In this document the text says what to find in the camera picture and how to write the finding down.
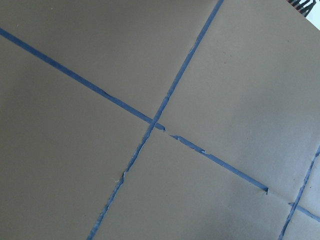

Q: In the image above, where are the black cables at table edge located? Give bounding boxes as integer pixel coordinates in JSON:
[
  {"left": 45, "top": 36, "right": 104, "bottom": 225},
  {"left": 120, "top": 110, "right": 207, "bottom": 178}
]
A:
[{"left": 287, "top": 0, "right": 317, "bottom": 18}]

